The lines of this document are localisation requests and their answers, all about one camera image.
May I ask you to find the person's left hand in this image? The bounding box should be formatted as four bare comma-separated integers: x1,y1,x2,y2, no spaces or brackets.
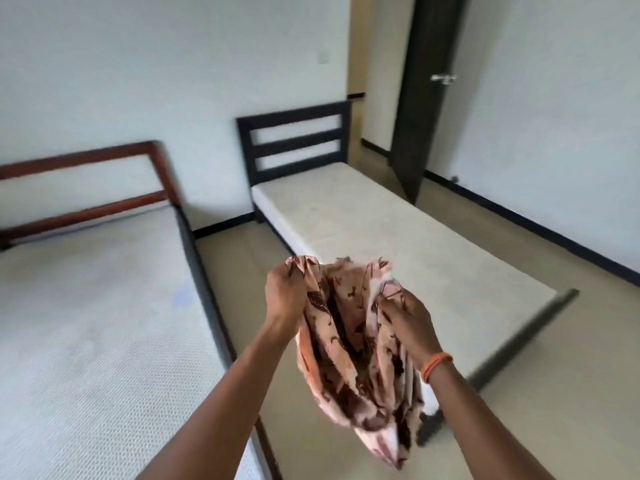
263,262,313,335

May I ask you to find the person's right hand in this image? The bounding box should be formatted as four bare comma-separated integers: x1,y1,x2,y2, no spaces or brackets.
375,287,446,368

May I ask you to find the peach floral sheet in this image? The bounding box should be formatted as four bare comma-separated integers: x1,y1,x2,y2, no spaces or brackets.
285,254,441,471

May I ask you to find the black bed frame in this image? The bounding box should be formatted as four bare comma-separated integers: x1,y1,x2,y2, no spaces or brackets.
172,207,283,480

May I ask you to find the white honeycomb mattress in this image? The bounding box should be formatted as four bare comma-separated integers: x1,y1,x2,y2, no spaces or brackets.
0,204,266,480

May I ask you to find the brown wooden bed headboard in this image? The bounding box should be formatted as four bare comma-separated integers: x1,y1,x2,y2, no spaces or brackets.
0,140,183,251

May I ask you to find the person's left forearm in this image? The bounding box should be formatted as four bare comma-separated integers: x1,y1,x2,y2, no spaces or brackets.
137,324,301,480

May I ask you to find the person's right forearm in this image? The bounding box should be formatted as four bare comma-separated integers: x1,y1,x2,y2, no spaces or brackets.
425,362,556,480

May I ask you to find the orange wrist band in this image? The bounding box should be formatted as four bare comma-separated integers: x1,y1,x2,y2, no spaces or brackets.
419,352,455,385

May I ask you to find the black framed white furniture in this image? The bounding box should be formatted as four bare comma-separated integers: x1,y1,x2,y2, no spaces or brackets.
235,100,580,445

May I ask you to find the dark brown door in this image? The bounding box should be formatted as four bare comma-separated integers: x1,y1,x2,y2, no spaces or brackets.
389,0,472,205

